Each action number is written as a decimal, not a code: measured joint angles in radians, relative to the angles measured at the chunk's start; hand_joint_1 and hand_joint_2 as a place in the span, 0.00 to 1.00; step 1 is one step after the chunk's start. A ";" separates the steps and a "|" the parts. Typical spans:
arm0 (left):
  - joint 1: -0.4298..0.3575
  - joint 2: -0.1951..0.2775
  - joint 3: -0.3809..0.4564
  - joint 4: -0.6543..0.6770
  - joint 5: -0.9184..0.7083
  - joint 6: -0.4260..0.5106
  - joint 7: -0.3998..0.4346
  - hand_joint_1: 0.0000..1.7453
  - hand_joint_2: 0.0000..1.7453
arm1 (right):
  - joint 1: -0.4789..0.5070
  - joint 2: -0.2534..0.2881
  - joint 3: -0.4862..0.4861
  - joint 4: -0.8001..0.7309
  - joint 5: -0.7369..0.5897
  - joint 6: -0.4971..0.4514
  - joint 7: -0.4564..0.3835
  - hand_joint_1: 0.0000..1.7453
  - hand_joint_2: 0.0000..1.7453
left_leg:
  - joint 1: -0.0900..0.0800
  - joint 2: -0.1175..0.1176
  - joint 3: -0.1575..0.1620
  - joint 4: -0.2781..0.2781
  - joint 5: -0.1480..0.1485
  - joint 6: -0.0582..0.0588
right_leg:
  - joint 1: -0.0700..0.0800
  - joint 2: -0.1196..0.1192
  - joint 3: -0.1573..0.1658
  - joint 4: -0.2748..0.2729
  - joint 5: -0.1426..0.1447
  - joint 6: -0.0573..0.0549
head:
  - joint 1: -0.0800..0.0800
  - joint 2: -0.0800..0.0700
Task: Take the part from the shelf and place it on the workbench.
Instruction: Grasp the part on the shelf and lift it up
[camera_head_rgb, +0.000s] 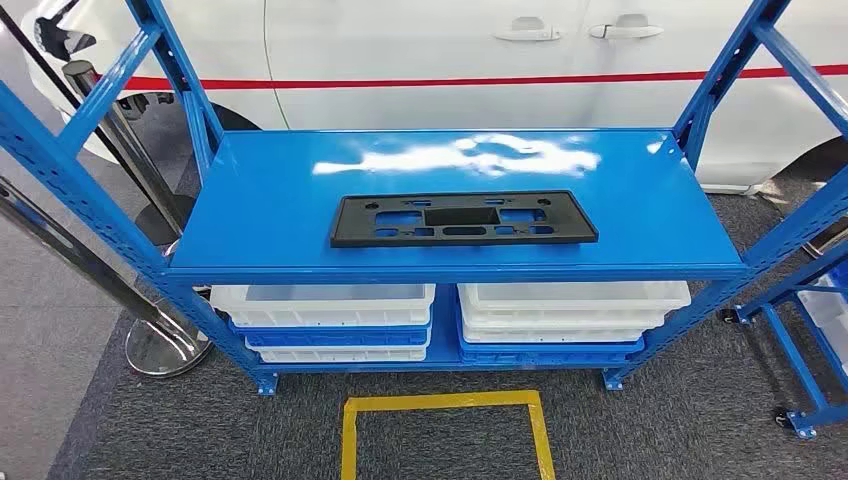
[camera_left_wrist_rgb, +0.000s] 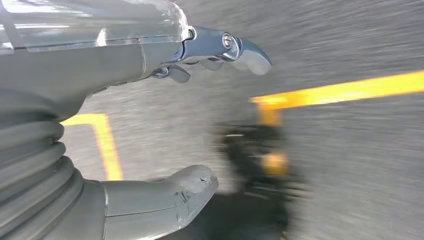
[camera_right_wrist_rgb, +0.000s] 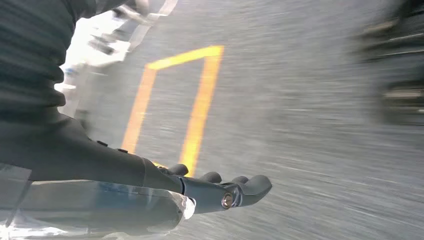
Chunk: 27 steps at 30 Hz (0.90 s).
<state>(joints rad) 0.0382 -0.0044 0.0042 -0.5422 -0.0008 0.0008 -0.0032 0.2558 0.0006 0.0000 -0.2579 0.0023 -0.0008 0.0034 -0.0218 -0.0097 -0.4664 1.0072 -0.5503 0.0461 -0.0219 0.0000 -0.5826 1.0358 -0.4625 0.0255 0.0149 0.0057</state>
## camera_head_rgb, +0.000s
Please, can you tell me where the white car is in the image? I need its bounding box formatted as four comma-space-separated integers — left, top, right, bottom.
19, 0, 848, 197

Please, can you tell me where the thin black pole stand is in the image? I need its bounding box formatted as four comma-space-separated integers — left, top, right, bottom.
0, 5, 193, 248

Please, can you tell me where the blue metal shelf rack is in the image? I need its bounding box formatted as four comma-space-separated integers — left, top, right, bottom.
0, 0, 848, 399

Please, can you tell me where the blue wheeled rack cart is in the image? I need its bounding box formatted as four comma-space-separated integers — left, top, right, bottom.
722, 218, 848, 440

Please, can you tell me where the black plastic plate bracket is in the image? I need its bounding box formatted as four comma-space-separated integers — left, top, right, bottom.
329, 190, 600, 249

